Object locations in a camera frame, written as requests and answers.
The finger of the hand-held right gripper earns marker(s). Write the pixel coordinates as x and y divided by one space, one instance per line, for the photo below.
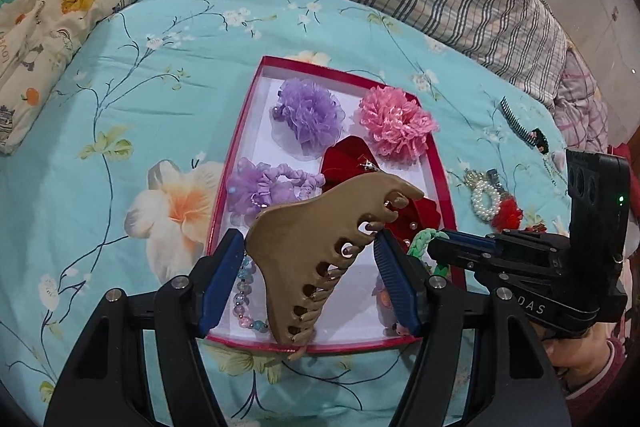
470 239
457 259

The silver metal hair clip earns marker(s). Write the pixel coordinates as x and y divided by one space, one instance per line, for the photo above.
494 177

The black hair comb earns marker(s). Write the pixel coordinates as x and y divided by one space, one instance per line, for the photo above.
514 117

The red velvet hair bow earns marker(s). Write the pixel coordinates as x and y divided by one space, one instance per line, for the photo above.
345 162

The pink plaid pillow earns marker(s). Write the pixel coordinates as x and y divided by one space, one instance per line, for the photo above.
582 102

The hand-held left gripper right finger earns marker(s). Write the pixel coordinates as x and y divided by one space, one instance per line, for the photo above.
395 282

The teal floral bed sheet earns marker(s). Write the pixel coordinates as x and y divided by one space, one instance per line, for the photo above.
100 207

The red cardboard box lid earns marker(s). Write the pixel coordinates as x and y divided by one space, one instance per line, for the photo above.
265 117

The black flowered hair clip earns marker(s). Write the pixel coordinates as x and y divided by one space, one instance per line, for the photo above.
540 141

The beige claw hair clip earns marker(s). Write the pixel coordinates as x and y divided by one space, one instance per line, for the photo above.
300 247

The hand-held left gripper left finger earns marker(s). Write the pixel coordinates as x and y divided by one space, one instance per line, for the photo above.
222 277

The purple frilly scrunchie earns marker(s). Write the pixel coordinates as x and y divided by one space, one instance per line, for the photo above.
265 184

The person's right hand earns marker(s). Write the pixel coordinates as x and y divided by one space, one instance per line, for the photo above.
575 354

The cartoon animal print pillow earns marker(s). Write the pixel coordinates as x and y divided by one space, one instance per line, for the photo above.
60 7

